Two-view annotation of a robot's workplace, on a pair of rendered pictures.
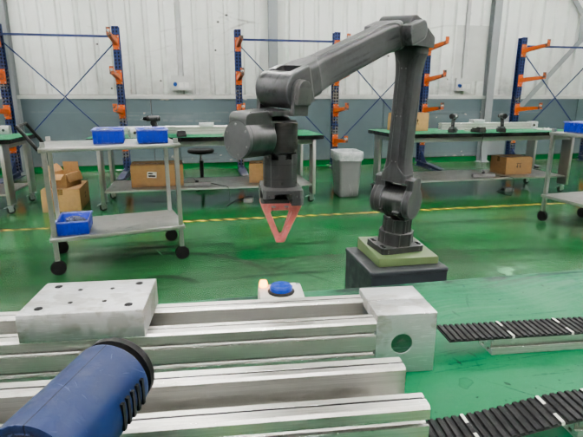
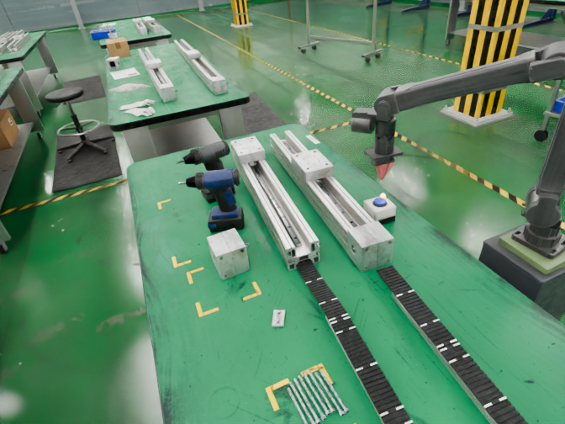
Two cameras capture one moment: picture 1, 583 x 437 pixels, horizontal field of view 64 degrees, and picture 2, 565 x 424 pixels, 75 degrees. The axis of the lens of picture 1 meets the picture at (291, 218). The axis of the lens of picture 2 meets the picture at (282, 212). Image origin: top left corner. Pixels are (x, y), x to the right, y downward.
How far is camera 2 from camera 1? 1.06 m
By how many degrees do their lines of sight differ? 75
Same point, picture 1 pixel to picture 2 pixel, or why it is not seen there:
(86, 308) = (301, 162)
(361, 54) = (462, 85)
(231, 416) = (269, 210)
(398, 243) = (526, 238)
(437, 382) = (351, 274)
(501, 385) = (360, 297)
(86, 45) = not seen: outside the picture
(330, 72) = (420, 97)
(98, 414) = (213, 178)
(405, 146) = (548, 164)
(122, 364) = (227, 174)
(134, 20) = not seen: outside the picture
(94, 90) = not seen: outside the picture
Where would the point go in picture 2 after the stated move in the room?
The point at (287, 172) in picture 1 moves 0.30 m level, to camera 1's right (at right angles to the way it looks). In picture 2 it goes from (377, 145) to (430, 198)
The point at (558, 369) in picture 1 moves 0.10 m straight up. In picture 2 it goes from (390, 324) to (393, 296)
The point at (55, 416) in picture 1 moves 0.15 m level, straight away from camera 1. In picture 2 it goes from (208, 174) to (245, 156)
